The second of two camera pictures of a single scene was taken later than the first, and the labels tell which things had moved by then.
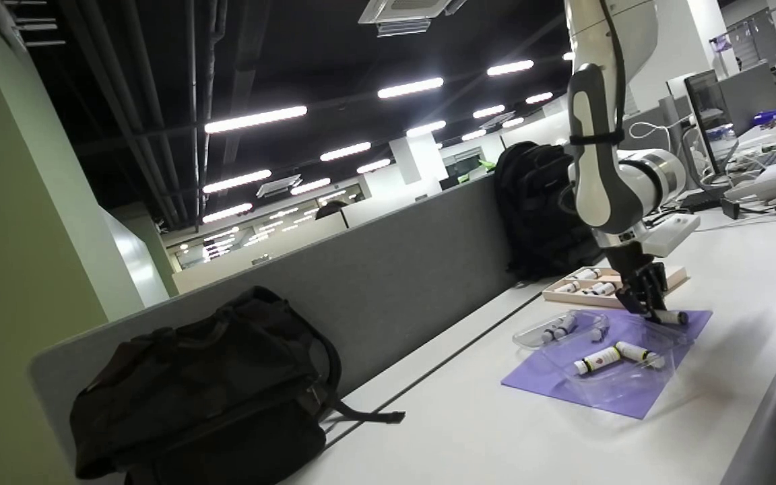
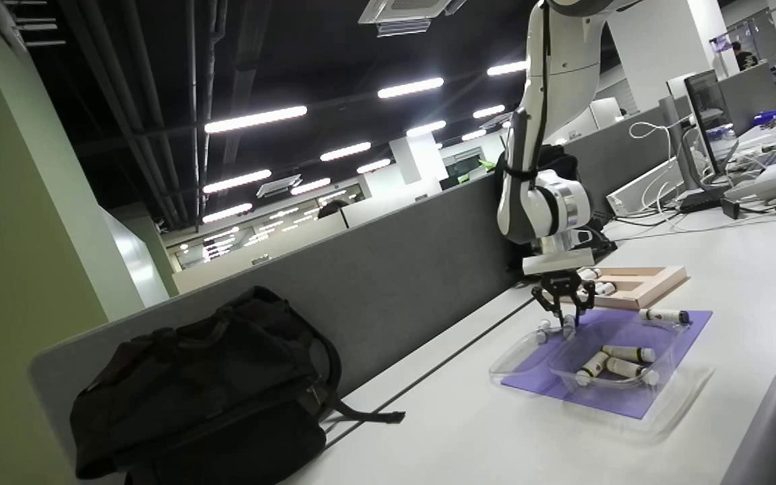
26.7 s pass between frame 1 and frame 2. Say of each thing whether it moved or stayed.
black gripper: moved
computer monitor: stayed
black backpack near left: stayed
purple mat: stayed
